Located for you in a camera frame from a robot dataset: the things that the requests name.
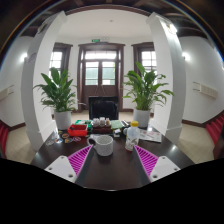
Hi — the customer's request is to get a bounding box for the leafy plant in white pot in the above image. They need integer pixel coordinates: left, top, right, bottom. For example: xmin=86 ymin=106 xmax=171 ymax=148
xmin=33 ymin=67 xmax=86 ymax=132
xmin=122 ymin=61 xmax=175 ymax=129

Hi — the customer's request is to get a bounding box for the light green book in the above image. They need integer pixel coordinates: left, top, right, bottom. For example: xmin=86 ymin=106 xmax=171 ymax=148
xmin=110 ymin=119 xmax=125 ymax=131

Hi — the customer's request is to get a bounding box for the white speckled mug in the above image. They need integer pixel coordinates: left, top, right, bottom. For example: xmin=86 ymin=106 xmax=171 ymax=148
xmin=87 ymin=134 xmax=114 ymax=157

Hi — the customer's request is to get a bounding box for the white printed magazine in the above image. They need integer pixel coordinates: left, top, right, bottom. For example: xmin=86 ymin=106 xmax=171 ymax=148
xmin=138 ymin=128 xmax=163 ymax=144

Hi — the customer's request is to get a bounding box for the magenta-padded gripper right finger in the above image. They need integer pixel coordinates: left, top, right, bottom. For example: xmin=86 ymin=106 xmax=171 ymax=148
xmin=132 ymin=144 xmax=182 ymax=186

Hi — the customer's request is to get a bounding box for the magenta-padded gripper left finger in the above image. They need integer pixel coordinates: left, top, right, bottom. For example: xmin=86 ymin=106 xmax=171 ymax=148
xmin=44 ymin=144 xmax=96 ymax=188

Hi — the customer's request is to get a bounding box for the black chair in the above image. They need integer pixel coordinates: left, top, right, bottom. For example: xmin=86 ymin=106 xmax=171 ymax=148
xmin=87 ymin=95 xmax=120 ymax=121

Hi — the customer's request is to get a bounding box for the white wall radiator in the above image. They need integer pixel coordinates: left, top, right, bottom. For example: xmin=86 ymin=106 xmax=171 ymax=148
xmin=192 ymin=81 xmax=219 ymax=100
xmin=0 ymin=84 xmax=16 ymax=101

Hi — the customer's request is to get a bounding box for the green box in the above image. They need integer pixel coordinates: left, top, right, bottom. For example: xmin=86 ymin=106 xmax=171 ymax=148
xmin=73 ymin=119 xmax=93 ymax=127

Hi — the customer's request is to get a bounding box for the dark wooden double door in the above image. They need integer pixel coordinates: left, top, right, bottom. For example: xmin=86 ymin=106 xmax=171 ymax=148
xmin=77 ymin=42 xmax=126 ymax=113

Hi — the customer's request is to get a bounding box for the tea set on dark tray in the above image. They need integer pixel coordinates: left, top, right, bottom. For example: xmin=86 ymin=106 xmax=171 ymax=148
xmin=91 ymin=117 xmax=113 ymax=134

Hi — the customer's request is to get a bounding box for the yellow-capped clear plastic bottle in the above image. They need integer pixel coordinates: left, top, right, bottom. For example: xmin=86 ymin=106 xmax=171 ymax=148
xmin=124 ymin=120 xmax=141 ymax=152

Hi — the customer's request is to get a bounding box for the dark wooden framed window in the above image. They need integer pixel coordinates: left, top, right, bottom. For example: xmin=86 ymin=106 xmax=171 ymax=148
xmin=49 ymin=42 xmax=73 ymax=88
xmin=131 ymin=42 xmax=158 ymax=79

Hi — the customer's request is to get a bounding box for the red box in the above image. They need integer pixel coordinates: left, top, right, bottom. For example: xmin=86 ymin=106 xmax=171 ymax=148
xmin=67 ymin=123 xmax=89 ymax=138

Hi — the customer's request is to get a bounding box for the red carpeted staircase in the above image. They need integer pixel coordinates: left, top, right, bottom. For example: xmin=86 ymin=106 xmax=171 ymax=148
xmin=204 ymin=113 xmax=224 ymax=146
xmin=0 ymin=119 xmax=10 ymax=158

